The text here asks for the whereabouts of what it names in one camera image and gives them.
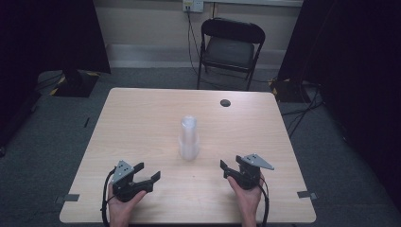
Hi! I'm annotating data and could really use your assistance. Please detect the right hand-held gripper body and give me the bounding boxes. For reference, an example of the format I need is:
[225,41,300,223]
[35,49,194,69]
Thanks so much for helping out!
[226,153,275,191]

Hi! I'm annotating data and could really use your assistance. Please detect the white wall socket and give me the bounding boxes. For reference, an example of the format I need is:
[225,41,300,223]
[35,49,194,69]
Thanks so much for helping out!
[182,0,205,14]

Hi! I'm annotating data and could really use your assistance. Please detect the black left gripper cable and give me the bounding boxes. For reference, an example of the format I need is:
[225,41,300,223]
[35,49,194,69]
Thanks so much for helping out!
[100,166,118,227]

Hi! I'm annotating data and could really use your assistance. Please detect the black socket cable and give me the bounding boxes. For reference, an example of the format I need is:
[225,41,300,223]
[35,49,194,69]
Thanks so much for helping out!
[186,9,203,79]

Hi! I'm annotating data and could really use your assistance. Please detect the black floor cables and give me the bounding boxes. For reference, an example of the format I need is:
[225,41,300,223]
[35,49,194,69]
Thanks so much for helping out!
[279,80,326,140]

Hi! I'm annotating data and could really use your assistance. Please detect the stack of clear plastic cups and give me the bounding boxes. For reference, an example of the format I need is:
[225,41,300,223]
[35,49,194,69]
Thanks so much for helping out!
[178,114,201,162]

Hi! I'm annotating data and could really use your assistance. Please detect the black curtain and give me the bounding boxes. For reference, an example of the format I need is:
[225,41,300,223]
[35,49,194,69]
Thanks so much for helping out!
[0,0,112,149]
[276,0,401,212]

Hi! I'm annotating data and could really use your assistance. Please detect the person's right hand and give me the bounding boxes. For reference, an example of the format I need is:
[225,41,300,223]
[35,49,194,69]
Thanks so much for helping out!
[227,175,265,220]

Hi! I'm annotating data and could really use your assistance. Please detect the black stand base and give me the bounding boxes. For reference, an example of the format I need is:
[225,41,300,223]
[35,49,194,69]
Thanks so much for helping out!
[270,76,312,104]
[49,68,101,98]

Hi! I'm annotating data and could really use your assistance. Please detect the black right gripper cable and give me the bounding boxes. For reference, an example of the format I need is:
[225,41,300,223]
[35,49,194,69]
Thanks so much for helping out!
[257,177,270,227]

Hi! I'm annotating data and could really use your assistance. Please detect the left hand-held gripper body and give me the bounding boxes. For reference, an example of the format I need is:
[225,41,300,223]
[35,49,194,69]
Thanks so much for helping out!
[111,160,155,203]

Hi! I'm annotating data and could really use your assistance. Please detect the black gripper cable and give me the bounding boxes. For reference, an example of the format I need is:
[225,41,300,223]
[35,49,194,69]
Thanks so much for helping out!
[100,166,118,227]
[257,177,270,227]

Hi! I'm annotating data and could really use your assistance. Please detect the grey tape strip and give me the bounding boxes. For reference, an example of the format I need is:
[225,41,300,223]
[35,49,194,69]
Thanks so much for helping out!
[54,193,80,204]
[296,190,319,201]

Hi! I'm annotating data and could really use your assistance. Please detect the person's left hand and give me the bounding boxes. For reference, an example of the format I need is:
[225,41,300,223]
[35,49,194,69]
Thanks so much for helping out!
[107,183,148,223]

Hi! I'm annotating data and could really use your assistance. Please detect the black folding chair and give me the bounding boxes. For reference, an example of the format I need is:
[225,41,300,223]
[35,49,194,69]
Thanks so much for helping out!
[196,17,267,92]

